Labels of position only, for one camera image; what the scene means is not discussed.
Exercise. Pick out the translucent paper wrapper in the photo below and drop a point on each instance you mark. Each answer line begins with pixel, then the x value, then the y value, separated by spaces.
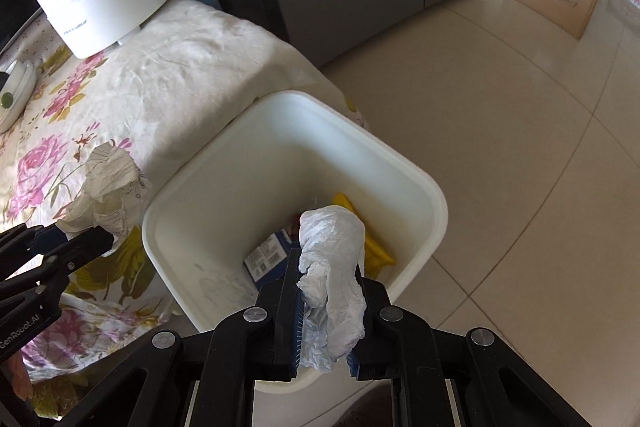
pixel 110 177

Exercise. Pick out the white device with green button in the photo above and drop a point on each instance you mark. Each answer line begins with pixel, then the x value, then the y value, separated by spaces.
pixel 20 87

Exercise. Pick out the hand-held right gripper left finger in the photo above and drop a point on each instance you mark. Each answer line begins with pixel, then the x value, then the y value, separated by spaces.
pixel 287 307

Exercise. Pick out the person's left hand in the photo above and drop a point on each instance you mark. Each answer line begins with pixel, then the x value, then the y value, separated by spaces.
pixel 17 374

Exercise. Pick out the white tissue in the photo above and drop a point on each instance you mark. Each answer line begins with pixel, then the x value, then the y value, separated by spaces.
pixel 330 257

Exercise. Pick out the blue cardboard box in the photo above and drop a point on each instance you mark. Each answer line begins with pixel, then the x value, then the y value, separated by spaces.
pixel 267 259

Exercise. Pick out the white plastic bin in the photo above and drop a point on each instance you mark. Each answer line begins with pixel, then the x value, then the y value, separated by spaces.
pixel 300 132

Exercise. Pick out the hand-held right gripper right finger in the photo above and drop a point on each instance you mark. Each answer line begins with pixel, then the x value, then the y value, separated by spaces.
pixel 353 364

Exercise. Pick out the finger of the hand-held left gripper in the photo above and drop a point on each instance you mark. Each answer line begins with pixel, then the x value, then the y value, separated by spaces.
pixel 92 243
pixel 47 237

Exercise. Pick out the floral tablecloth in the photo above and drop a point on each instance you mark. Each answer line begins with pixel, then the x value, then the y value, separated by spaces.
pixel 190 57

